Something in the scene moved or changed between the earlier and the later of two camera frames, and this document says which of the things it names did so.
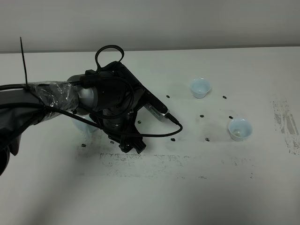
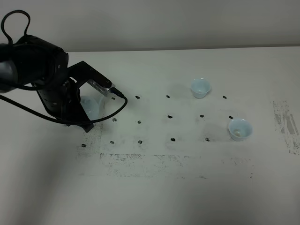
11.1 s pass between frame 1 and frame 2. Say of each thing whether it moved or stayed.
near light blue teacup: stayed
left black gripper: moved
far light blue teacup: stayed
